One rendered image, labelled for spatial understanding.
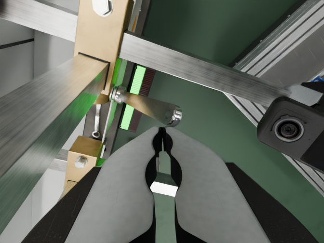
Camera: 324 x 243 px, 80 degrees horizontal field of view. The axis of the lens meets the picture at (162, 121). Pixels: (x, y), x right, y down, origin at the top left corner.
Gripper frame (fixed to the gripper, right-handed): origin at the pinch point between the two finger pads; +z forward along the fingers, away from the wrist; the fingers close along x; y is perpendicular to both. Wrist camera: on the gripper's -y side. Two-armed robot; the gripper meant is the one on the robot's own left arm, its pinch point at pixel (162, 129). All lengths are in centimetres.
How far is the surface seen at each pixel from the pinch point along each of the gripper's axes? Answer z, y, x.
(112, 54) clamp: 13.6, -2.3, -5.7
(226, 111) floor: 101, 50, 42
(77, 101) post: 3.4, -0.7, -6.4
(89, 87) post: 6.4, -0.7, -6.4
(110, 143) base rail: 30.9, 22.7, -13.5
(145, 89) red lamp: 30.6, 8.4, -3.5
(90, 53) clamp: 13.7, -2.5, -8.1
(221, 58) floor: 101, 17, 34
